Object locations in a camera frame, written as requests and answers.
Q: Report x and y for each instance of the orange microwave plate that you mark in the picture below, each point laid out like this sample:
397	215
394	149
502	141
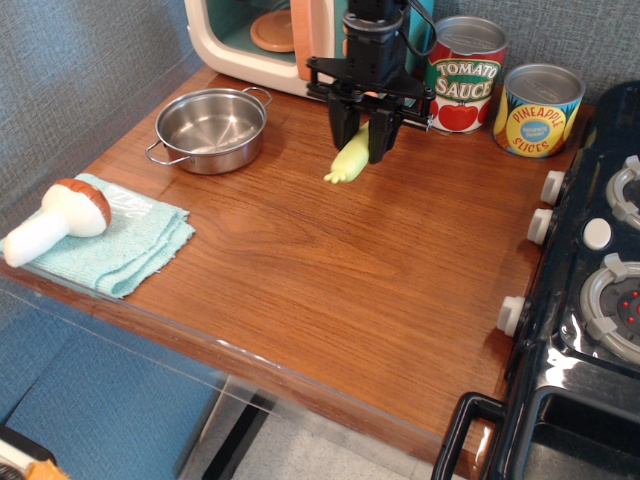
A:
273	31

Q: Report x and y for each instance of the black toy stove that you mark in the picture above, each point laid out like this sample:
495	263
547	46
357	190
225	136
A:
572	404

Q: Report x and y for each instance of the yellow handled metal spoon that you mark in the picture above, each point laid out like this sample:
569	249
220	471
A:
352	158

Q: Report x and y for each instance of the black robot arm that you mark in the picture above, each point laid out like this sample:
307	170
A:
414	8

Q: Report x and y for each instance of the teal toy microwave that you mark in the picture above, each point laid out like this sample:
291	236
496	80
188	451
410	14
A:
220	34

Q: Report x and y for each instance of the pineapple slices can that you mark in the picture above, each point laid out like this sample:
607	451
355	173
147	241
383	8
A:
538	107

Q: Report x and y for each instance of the plush mushroom toy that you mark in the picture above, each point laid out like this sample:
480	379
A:
70	207

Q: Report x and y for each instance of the tomato sauce can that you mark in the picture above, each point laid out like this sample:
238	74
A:
462	70

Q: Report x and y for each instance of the light teal folded cloth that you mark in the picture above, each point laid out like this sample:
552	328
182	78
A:
143	236

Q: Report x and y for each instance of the stainless steel pot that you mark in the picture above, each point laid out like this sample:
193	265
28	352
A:
211	131

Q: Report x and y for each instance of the orange black object corner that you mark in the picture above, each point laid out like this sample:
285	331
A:
24	459

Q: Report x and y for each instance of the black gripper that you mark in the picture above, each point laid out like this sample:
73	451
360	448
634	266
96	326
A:
372	76

